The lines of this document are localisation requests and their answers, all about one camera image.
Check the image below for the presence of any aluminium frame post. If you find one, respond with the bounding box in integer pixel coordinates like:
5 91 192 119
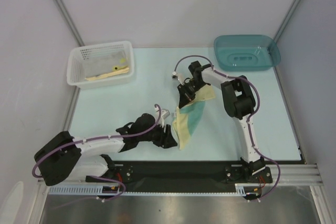
52 0 85 47
274 0 302 43

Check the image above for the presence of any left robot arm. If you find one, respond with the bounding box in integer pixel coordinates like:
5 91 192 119
33 113 177 186

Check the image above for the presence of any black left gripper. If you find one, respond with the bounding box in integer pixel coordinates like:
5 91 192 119
138 120 177 149

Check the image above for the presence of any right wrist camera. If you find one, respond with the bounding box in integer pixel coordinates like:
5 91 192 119
172 71 184 85

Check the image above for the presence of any left slotted cable duct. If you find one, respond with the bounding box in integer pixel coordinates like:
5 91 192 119
49 185 122 196

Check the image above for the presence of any aluminium front rail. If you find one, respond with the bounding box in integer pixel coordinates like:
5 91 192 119
32 164 319 184

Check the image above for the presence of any left aluminium frame post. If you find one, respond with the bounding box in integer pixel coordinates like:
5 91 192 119
52 0 85 47

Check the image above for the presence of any right aluminium frame post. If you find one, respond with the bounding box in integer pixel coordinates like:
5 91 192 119
274 0 302 43

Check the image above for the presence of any yellow-green grey towel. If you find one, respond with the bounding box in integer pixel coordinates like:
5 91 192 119
83 51 129 78

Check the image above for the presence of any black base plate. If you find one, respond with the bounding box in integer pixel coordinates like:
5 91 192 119
85 153 308 194

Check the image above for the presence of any white perforated plastic basket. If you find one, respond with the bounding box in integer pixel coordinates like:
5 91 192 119
66 40 135 90

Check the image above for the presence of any pale yellow towel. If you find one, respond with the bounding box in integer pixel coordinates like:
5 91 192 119
172 85 216 150

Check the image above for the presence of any teal translucent plastic bin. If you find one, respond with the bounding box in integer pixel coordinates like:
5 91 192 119
214 35 281 72

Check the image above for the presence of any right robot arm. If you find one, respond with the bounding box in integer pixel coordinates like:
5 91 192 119
173 61 266 164

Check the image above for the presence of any yellow cream towel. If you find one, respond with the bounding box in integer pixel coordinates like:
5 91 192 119
85 67 130 81

